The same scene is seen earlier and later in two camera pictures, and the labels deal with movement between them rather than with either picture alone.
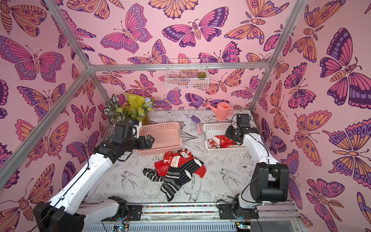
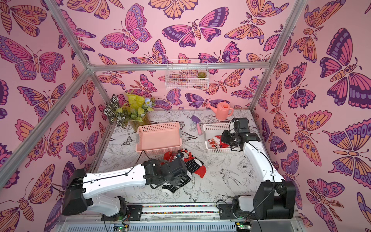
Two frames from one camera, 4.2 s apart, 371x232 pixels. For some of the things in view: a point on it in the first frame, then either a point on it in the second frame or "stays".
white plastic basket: [212, 130] stays
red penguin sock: [212, 142] stays
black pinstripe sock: [187, 170] stays
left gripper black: [143, 145] to [175, 183]
